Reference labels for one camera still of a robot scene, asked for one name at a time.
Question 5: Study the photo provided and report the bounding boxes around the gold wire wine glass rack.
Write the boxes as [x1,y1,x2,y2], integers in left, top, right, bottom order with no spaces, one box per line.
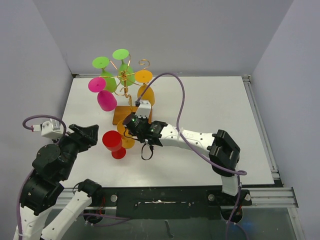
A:
[92,48,153,126]

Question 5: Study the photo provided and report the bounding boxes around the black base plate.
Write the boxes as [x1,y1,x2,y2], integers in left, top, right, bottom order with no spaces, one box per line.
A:
[91,185,252,220]

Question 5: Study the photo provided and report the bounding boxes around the green wine glass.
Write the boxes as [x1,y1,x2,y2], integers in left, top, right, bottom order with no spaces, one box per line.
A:
[112,48,135,87]
[92,56,117,93]

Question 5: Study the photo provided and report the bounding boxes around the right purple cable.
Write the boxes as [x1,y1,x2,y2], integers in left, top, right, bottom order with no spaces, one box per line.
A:
[136,72,248,240]

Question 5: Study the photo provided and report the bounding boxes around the magenta wine glass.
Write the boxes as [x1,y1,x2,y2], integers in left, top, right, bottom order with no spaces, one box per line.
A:
[88,77,118,112]

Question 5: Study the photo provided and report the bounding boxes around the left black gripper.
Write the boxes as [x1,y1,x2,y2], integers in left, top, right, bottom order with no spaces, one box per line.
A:
[53,122,99,179]

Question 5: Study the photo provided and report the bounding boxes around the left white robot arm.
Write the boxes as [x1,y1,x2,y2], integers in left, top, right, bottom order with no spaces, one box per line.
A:
[13,124,102,240]

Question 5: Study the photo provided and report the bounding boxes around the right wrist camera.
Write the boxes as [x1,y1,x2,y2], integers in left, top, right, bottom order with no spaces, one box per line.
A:
[135,100,152,119]

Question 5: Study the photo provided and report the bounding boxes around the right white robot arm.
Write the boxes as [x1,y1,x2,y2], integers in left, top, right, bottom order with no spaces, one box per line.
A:
[122,113,241,205]

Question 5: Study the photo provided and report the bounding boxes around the red wine glass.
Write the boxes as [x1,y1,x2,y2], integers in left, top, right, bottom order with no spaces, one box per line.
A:
[102,130,127,160]

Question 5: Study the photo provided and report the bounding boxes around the orange wine glass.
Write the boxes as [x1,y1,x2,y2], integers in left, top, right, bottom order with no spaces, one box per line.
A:
[116,119,135,149]
[134,69,155,106]

